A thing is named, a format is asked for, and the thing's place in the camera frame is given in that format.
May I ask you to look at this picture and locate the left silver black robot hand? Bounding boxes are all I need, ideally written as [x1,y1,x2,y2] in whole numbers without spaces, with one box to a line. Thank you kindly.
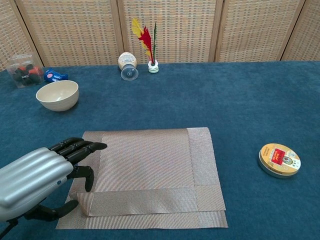
[0,136,108,223]

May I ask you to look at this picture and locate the white ceramic bowl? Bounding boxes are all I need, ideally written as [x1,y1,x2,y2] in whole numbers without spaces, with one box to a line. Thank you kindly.
[35,80,80,112]

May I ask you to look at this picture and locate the beige woven placemat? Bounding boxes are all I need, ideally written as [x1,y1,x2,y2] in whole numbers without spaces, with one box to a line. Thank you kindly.
[55,127,229,230]

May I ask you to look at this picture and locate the clear plastic snack box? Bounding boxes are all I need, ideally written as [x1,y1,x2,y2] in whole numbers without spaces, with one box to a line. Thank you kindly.
[6,53,45,89]

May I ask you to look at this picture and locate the blue snack packet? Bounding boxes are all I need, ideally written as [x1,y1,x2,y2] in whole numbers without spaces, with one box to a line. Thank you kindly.
[43,67,69,83]

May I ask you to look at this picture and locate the mayonnaise squeeze bottle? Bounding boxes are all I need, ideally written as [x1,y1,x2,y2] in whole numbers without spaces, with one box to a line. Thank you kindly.
[118,51,140,81]

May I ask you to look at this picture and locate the woven wooden folding screen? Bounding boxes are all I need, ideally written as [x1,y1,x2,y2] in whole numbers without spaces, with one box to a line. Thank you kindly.
[0,0,320,72]

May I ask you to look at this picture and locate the small flower vase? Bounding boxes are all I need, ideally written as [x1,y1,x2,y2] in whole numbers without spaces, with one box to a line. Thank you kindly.
[131,17,160,74]

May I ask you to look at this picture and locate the blue felt table cover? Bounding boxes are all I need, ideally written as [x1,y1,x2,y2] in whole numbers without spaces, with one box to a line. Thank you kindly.
[0,60,320,240]

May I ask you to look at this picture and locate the round yellow tin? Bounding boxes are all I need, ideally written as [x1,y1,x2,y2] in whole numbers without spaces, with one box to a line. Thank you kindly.
[258,142,302,179]

